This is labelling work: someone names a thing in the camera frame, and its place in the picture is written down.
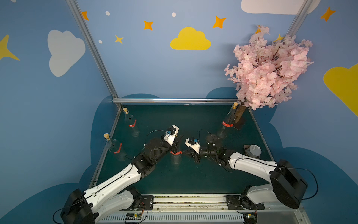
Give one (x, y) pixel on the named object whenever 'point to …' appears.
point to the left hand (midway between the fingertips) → (180, 131)
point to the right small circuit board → (250, 218)
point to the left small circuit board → (133, 216)
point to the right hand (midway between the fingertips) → (185, 150)
